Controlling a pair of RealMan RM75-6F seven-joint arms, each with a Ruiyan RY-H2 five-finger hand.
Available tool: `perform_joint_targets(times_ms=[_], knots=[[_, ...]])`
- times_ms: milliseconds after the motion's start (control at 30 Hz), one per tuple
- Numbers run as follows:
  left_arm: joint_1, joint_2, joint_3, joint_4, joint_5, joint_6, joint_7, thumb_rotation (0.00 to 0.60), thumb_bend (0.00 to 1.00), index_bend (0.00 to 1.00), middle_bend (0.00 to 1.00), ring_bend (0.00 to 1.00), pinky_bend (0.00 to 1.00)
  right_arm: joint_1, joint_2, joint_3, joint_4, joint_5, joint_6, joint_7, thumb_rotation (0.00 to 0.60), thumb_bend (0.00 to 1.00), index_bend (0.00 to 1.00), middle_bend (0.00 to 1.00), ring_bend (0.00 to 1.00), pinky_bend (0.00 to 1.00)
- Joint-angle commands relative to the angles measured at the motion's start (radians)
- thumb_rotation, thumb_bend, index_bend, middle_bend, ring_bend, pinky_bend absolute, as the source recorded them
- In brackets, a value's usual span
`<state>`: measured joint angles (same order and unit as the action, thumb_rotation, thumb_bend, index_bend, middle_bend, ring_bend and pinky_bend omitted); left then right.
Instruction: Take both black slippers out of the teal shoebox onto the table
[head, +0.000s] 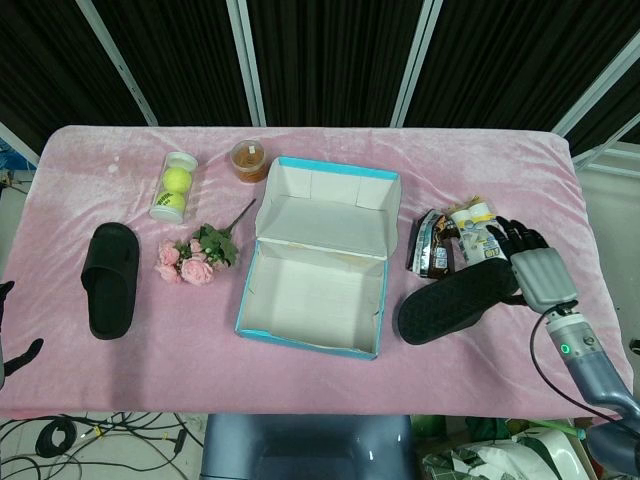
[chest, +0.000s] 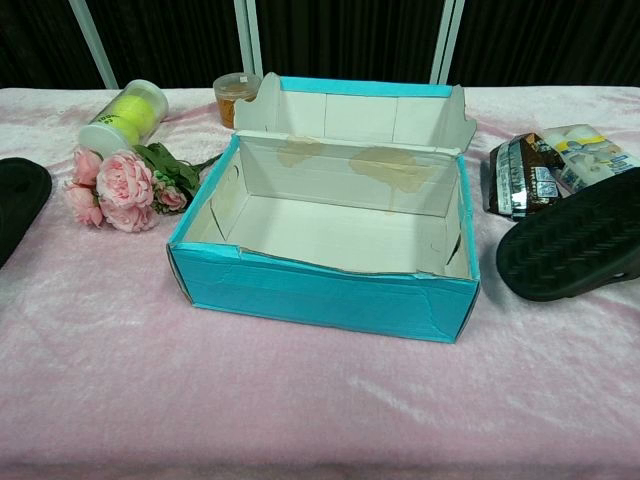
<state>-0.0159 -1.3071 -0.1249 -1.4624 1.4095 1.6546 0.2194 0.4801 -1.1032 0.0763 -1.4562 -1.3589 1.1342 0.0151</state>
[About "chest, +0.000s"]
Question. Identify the black rubber slipper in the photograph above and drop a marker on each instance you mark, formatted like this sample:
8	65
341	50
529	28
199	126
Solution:
20	205
575	245

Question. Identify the blue cardboard shoe box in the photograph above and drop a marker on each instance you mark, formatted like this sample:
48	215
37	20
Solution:
325	295

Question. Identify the pink plush tablecloth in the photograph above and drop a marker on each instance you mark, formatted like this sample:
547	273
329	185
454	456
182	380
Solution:
300	400

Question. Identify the clear jar of rubber bands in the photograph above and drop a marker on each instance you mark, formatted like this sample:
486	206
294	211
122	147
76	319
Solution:
227	97

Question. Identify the pink artificial flower bouquet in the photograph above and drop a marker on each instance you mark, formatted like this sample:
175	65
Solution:
125	192

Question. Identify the black curtain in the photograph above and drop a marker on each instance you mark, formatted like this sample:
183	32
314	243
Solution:
350	35

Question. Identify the brown snack bag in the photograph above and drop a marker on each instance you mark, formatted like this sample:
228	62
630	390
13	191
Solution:
520	180

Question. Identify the yellow tennis ball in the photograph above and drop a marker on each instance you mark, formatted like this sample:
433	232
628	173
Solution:
129	116

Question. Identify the clear tennis ball tube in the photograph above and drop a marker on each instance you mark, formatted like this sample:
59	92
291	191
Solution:
125	117

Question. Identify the white plastic tissue pack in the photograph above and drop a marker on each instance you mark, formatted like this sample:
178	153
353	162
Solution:
590	155

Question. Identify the white double frame post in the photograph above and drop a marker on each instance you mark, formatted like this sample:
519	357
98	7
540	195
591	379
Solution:
248	35
447	40

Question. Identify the slanted white frame post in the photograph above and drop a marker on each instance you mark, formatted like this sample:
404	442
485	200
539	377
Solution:
92	42

